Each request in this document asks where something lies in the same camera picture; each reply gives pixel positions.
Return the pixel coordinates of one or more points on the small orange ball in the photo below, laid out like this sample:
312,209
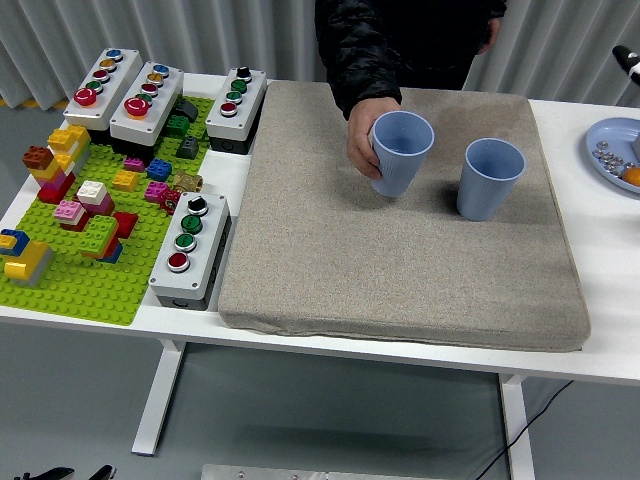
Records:
632,175

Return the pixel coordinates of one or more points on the person's left hand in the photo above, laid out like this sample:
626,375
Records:
494,32

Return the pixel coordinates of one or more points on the white pleated curtain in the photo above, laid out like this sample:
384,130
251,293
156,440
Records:
200,35
560,45

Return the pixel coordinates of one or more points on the dark grey slope brick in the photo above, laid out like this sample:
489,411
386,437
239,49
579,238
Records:
187,110

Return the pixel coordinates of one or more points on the person's right forearm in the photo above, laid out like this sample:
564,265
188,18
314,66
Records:
360,75

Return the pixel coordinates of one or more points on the five-button control box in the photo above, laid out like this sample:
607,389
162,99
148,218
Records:
107,87
160,105

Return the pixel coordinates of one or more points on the brown yellow red brick tower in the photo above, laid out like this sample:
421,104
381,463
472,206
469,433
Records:
50,175

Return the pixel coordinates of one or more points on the white table leg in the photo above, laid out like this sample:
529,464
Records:
517,430
160,395

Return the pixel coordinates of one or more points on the blue toy brick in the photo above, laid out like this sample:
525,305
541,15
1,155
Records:
159,170

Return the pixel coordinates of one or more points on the small magenta toy brick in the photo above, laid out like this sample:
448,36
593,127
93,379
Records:
134,164

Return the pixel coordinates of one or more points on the pink white red brick stack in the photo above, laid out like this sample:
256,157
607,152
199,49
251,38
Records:
70,212

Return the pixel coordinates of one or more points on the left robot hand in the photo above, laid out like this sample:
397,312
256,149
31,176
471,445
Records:
55,472

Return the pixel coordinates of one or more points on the blue yellow brick stack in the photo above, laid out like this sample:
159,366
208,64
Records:
12,240

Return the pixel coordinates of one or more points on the green studded baseplate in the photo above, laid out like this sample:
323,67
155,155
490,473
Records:
85,295

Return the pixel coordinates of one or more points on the blue ribbed cup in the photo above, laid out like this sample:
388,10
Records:
485,195
400,172

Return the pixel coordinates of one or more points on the blue plate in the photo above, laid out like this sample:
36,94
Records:
612,130

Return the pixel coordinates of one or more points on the yellow grey brick stack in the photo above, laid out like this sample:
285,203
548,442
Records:
27,265

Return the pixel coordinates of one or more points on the red toy brick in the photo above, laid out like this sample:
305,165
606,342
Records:
127,224

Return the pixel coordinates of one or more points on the brass valve fitting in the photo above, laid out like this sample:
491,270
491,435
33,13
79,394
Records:
187,182

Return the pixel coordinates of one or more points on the grey-brown fabric mat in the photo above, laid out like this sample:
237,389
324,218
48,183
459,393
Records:
325,225

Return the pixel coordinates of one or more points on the four-button control box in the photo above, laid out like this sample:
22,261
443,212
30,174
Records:
245,107
200,255

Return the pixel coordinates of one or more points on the yellow white green brick stack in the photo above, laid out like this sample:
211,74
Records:
67,142

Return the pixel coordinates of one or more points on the green orange blue brick stack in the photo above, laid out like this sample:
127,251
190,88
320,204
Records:
100,235

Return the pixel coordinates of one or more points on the green toy brick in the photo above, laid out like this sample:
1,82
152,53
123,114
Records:
177,126

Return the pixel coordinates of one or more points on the yellow toy brick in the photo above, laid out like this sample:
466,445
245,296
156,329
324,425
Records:
125,181

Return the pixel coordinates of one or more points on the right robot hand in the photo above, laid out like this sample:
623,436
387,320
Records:
631,65

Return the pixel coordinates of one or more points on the person's right hand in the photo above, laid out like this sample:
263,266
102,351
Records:
362,135

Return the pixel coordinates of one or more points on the person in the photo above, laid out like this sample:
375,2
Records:
430,35

